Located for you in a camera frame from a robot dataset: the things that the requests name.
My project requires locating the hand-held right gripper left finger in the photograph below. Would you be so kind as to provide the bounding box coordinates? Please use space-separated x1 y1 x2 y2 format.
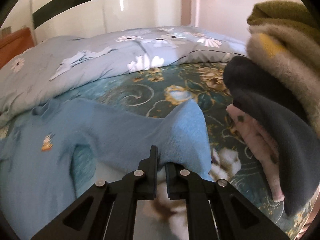
30 145 158 240

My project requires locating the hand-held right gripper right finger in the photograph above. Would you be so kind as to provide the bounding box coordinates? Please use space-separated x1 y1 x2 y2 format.
165 162 292 240

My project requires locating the blue sweater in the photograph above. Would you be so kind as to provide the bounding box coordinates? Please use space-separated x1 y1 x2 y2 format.
0 97 215 230

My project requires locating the dark grey fleece garment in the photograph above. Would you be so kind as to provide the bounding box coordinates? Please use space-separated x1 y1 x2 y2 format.
232 90 317 217

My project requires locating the black garment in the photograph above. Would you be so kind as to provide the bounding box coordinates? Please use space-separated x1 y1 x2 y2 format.
223 56 308 123

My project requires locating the grey-blue daisy print quilt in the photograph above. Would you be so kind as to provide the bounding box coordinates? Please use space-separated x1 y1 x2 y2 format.
0 26 248 128

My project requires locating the beige fuzzy garment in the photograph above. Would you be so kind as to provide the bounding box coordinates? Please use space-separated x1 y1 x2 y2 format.
246 25 320 140

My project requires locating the white wardrobe with black stripe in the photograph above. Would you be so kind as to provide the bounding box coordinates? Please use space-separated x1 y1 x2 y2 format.
30 0 182 44

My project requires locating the pale pink door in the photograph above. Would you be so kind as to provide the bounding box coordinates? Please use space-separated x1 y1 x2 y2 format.
180 0 200 27

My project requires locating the orange wooden headboard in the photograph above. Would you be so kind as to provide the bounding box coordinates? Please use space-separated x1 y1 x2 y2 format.
0 27 35 69

